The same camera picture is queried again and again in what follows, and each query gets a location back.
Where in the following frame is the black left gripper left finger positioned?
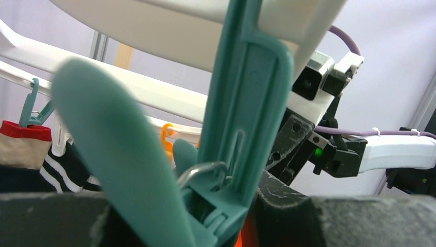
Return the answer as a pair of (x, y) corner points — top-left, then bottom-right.
(1, 192), (143, 246)

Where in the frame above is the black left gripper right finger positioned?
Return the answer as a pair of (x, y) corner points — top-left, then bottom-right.
(254, 171), (435, 246)

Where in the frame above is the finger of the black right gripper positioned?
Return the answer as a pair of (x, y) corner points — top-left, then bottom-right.
(265, 114), (314, 170)

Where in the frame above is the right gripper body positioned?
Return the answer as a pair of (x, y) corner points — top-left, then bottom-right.
(279, 132), (368, 185)

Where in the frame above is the teal clothespin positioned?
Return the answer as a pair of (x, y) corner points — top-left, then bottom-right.
(51, 1), (294, 246)

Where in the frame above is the red white patterned sock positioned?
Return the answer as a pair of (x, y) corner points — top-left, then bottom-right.
(234, 213), (259, 247)

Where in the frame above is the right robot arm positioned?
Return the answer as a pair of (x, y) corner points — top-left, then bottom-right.
(266, 113), (435, 196)

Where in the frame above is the white round sock hanger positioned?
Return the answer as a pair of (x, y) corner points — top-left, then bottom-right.
(1, 1), (344, 122)

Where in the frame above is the black hanging sock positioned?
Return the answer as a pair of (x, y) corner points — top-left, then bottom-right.
(1, 143), (101, 193)

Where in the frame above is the white clothespin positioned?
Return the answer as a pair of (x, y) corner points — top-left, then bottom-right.
(51, 113), (73, 157)

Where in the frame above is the beige red cuffed sock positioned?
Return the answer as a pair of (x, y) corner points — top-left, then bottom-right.
(1, 120), (52, 170)

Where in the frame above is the orange clothespin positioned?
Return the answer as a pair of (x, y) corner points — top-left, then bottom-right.
(160, 123), (202, 164)

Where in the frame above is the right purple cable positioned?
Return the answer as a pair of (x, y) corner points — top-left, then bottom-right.
(315, 25), (436, 139)

